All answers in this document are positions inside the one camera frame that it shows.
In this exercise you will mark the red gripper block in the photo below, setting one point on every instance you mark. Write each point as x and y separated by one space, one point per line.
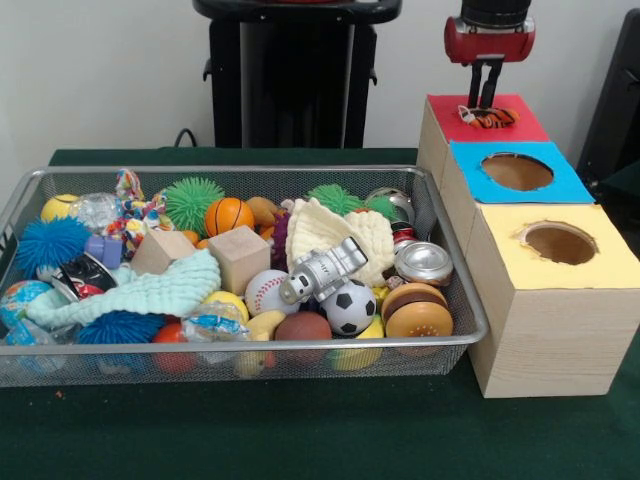
490 45

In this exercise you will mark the orange striped tiger plush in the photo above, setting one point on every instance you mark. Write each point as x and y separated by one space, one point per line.
495 119

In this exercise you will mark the wooden box with three holes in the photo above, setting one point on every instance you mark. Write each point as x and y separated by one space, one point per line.
550 340

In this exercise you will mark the black flat panel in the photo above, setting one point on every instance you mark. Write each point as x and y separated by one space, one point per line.
620 100

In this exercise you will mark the dark green table cloth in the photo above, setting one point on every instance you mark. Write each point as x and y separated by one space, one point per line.
625 200
300 435

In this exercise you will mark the crushed silver drink can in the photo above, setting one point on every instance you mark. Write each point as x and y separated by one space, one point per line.
422 260

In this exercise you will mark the cream knitted cloth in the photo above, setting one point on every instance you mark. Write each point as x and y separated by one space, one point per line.
310 227

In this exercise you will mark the silver robot figure toy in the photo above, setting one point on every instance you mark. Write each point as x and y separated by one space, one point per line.
325 270

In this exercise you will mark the wooden toy hamburger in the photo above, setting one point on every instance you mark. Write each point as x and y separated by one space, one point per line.
417 320

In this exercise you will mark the black and white soccer ball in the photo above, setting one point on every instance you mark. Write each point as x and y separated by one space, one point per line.
350 307

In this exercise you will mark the orange basketball toy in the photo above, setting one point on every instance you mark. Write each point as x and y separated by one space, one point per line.
229 216

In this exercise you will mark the wooden cube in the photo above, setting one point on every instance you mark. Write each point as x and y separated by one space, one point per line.
239 260

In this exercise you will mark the white baseball toy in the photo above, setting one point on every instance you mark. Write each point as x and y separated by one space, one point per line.
265 292

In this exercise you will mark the mint green knitted cloth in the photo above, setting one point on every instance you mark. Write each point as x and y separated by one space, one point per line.
150 292

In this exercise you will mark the blue spiky rubber ball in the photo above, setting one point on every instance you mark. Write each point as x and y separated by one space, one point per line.
50 247

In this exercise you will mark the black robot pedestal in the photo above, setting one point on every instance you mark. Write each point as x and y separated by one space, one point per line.
225 75

